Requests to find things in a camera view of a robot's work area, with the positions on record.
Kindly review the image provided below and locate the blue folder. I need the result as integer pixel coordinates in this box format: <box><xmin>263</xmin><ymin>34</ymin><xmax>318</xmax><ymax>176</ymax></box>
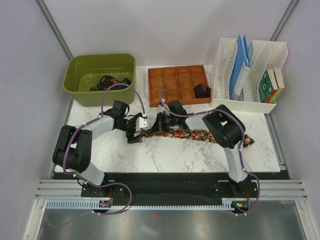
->
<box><xmin>229</xmin><ymin>34</ymin><xmax>254</xmax><ymax>101</ymax></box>

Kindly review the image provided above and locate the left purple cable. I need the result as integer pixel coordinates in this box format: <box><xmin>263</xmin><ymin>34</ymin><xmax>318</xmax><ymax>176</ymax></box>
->
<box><xmin>46</xmin><ymin>82</ymin><xmax>148</xmax><ymax>228</ymax></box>

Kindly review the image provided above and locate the rolled dark red tie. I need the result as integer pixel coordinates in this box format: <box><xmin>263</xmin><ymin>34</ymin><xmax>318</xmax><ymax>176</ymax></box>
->
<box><xmin>194</xmin><ymin>83</ymin><xmax>211</xmax><ymax>99</ymax></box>

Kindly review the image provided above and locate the colourful floral patterned tie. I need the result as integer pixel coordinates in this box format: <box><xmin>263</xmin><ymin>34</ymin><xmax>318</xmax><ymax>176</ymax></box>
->
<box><xmin>141</xmin><ymin>128</ymin><xmax>256</xmax><ymax>149</ymax></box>

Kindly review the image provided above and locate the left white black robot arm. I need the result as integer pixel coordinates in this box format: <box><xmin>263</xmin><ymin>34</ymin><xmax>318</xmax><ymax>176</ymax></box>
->
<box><xmin>52</xmin><ymin>100</ymin><xmax>149</xmax><ymax>197</ymax></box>

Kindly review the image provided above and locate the green book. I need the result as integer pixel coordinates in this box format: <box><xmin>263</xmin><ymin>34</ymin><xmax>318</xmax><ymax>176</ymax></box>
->
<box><xmin>258</xmin><ymin>69</ymin><xmax>284</xmax><ymax>104</ymax></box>

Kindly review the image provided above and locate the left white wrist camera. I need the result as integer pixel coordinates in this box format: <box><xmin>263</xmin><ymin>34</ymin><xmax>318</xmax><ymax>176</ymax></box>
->
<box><xmin>136</xmin><ymin>113</ymin><xmax>150</xmax><ymax>129</ymax></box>

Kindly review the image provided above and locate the white plastic file organizer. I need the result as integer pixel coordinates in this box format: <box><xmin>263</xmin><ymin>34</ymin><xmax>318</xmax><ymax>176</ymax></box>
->
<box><xmin>210</xmin><ymin>37</ymin><xmax>288</xmax><ymax>114</ymax></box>

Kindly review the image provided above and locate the white booklet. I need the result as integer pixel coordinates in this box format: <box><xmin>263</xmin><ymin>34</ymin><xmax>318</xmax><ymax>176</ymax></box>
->
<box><xmin>234</xmin><ymin>62</ymin><xmax>250</xmax><ymax>96</ymax></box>

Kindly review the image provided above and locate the dark blue orange tie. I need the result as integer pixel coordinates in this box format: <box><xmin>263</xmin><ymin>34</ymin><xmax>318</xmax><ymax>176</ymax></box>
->
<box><xmin>90</xmin><ymin>75</ymin><xmax>132</xmax><ymax>91</ymax></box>

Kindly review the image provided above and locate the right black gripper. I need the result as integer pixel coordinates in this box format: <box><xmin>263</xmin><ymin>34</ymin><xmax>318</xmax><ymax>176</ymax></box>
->
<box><xmin>149</xmin><ymin>112</ymin><xmax>178</xmax><ymax>135</ymax></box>

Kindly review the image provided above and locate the aluminium frame rail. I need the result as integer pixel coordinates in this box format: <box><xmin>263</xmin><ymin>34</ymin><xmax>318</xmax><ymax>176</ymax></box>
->
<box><xmin>23</xmin><ymin>178</ymin><xmax>317</xmax><ymax>240</ymax></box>

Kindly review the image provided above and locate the white slotted cable duct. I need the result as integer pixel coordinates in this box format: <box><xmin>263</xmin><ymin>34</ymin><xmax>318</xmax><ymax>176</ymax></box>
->
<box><xmin>45</xmin><ymin>199</ymin><xmax>242</xmax><ymax>211</ymax></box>

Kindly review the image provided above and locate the orange compartment tray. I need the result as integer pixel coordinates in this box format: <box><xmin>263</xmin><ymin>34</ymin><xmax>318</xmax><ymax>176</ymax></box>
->
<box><xmin>148</xmin><ymin>65</ymin><xmax>212</xmax><ymax>108</ymax></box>

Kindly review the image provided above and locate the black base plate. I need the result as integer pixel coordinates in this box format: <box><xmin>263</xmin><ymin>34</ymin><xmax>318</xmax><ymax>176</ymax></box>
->
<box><xmin>81</xmin><ymin>172</ymin><xmax>258</xmax><ymax>206</ymax></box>

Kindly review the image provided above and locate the beige paperback book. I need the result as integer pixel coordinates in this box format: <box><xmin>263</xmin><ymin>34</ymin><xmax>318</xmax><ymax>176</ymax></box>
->
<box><xmin>273</xmin><ymin>68</ymin><xmax>285</xmax><ymax>89</ymax></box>

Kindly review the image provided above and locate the olive green plastic bin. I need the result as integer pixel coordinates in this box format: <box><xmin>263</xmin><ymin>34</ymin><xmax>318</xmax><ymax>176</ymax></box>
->
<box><xmin>62</xmin><ymin>53</ymin><xmax>136</xmax><ymax>107</ymax></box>

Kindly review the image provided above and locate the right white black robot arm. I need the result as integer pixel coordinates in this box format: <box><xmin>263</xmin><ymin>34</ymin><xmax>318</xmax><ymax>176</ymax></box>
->
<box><xmin>142</xmin><ymin>100</ymin><xmax>253</xmax><ymax>197</ymax></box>

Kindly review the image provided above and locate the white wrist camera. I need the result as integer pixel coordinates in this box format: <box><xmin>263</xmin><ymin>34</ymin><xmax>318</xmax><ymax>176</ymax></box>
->
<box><xmin>158</xmin><ymin>98</ymin><xmax>169</xmax><ymax>110</ymax></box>
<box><xmin>136</xmin><ymin>113</ymin><xmax>150</xmax><ymax>129</ymax></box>

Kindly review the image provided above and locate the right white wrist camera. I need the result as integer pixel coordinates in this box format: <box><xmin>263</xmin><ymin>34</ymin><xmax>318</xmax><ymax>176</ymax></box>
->
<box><xmin>158</xmin><ymin>98</ymin><xmax>169</xmax><ymax>110</ymax></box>

